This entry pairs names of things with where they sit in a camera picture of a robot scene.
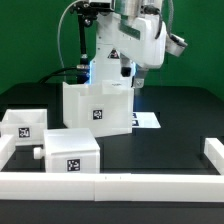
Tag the white drawer cabinet box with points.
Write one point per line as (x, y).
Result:
(105, 108)

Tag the white marker sheet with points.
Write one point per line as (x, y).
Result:
(145, 120)

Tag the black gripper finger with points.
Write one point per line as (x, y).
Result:
(125, 67)
(139, 77)

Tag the white left fence block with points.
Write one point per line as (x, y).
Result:
(7, 148)

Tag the white front fence bar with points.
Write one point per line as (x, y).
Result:
(111, 187)

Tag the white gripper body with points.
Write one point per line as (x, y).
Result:
(145, 41)

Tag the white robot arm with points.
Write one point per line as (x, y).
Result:
(106, 64)

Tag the white right fence block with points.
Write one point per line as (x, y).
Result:
(214, 151)

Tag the white drawer with knob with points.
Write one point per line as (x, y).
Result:
(69, 151)

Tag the white fence block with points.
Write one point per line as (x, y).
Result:
(214, 151)
(7, 148)

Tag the white open drawer tray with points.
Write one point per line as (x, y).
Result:
(26, 125)

